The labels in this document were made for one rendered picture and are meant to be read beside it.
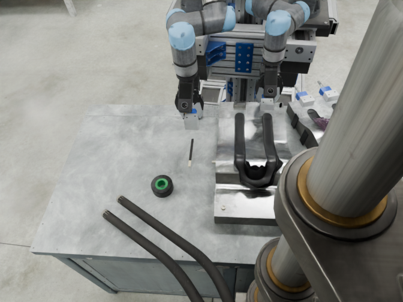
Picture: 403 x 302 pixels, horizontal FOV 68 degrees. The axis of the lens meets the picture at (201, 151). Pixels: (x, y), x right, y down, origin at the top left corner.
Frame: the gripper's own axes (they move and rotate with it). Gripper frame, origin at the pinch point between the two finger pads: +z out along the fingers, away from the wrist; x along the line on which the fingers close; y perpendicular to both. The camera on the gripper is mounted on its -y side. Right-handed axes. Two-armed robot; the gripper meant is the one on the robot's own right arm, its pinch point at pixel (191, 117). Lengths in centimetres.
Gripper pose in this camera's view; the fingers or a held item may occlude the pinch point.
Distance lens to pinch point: 113.8
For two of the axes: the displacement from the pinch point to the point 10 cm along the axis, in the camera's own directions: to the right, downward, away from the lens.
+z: 0.6, 5.9, 8.1
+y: 0.8, -8.1, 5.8
